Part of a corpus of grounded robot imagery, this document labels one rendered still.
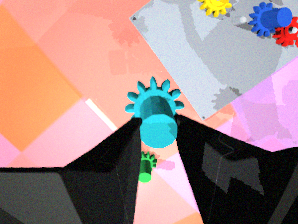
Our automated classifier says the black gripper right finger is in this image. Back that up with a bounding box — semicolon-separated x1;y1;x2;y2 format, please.
174;113;298;224

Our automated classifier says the red gear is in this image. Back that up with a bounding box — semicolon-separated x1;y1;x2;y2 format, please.
273;16;298;47

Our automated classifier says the grey flat board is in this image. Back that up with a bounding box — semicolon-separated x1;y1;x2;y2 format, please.
129;0;298;121

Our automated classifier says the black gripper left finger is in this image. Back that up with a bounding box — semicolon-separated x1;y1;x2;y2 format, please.
0;117;142;224

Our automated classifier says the cyan gear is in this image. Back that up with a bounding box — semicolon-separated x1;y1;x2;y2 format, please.
125;76;185;149

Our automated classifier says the yellow gear with black stripe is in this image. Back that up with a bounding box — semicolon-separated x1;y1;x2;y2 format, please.
197;0;231;18

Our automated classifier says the green gear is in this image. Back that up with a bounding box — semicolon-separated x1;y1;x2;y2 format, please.
138;151;157;184

